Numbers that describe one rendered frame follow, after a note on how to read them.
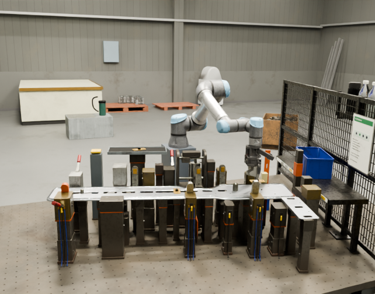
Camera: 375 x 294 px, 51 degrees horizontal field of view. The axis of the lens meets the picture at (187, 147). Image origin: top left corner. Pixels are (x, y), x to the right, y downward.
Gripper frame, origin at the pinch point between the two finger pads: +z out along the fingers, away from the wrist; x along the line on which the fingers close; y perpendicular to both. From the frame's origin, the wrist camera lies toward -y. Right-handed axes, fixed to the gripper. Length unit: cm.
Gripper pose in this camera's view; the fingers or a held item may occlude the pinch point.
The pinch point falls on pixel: (257, 178)
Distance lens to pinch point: 232.3
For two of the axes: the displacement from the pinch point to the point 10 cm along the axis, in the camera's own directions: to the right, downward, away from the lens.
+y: -9.9, 0.2, -1.0
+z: -0.1, 9.7, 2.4
